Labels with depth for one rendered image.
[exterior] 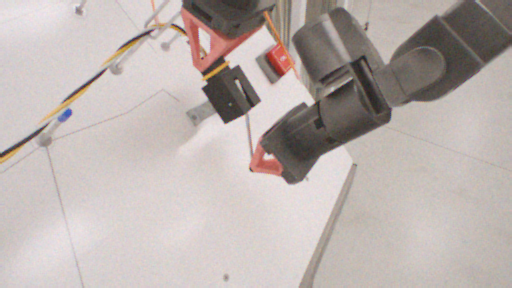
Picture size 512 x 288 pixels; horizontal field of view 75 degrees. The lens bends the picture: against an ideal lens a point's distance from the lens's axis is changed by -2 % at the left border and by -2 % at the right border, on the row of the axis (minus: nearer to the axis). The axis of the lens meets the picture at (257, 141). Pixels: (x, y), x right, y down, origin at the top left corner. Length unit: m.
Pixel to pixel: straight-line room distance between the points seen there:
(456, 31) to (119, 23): 0.38
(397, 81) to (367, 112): 0.04
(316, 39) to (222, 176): 0.23
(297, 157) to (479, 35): 0.21
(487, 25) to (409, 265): 1.47
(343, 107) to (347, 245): 1.39
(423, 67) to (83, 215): 0.35
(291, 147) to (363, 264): 1.31
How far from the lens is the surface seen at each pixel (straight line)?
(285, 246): 0.55
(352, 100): 0.34
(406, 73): 0.31
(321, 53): 0.35
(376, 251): 1.72
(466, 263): 1.85
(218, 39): 0.37
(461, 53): 0.33
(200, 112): 0.48
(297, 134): 0.38
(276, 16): 1.01
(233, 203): 0.49
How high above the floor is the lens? 1.38
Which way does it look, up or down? 40 degrees down
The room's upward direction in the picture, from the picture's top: straight up
